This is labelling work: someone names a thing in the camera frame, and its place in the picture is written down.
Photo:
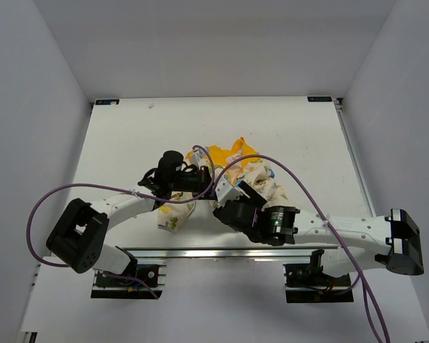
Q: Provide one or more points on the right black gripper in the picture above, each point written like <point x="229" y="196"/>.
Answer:
<point x="244" y="200"/>

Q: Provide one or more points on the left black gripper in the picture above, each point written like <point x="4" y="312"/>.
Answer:
<point x="203" y="179"/>

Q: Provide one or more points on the cream printed baby jacket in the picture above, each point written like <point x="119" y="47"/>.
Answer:
<point x="257" y="172"/>

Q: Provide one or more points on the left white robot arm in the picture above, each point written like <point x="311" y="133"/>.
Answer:
<point x="79" y="234"/>

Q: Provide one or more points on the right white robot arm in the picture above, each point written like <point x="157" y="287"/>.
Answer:
<point x="391" y="241"/>

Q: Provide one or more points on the left blue corner label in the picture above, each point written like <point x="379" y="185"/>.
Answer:
<point x="106" y="102"/>

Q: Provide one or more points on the blue corner label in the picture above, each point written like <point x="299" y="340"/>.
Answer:
<point x="106" y="102"/>
<point x="319" y="98"/>

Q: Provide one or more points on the right blue corner label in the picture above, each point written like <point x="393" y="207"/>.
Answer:
<point x="319" y="98"/>

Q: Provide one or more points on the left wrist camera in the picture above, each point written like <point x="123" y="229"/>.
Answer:
<point x="200" y="156"/>

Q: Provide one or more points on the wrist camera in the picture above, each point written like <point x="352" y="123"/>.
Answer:
<point x="200" y="156"/>
<point x="243" y="192"/>

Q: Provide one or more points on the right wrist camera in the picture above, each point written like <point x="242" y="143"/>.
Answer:
<point x="243" y="192"/>

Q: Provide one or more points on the aluminium table front rail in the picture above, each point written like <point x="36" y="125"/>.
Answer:
<point x="212" y="253"/>

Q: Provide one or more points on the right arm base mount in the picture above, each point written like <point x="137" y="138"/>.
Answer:
<point x="306" y="283"/>

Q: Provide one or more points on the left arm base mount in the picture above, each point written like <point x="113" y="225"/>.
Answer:
<point x="146" y="283"/>

